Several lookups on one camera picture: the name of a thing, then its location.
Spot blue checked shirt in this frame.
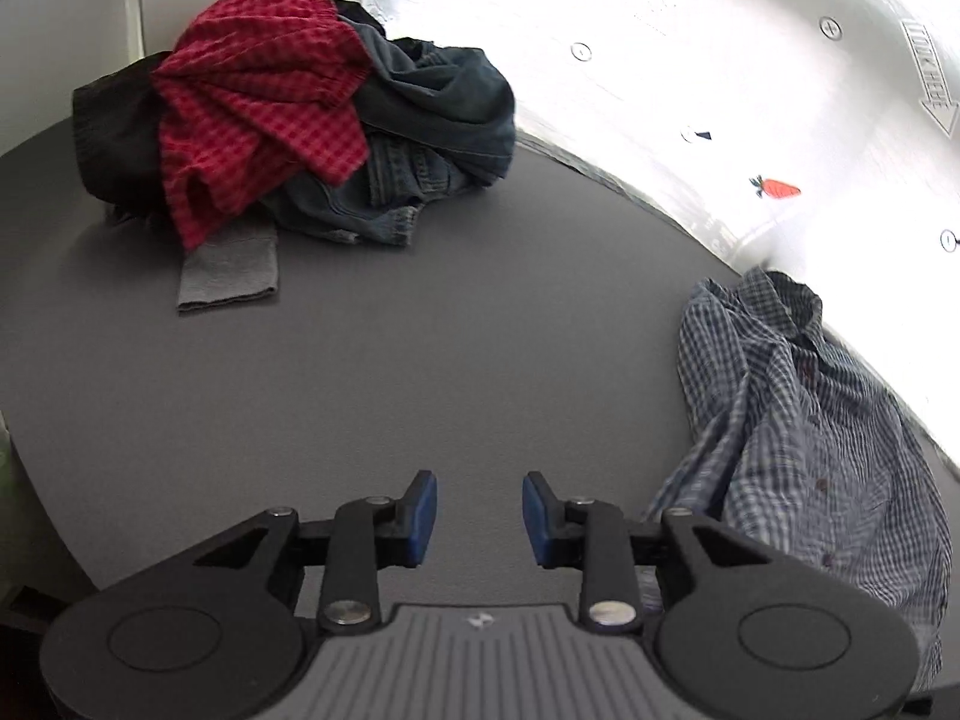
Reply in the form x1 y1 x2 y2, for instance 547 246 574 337
646 268 952 688

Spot dark blue denim jeans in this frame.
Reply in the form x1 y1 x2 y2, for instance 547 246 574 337
265 15 516 247

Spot printed white backdrop sheet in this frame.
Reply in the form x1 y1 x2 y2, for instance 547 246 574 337
364 0 958 454

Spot red checked shirt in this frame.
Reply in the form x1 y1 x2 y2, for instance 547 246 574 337
151 0 373 250

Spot black garment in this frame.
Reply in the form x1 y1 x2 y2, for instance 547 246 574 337
71 50 172 229

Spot grey folded cloth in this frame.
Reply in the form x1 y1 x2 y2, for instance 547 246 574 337
178 223 278 314

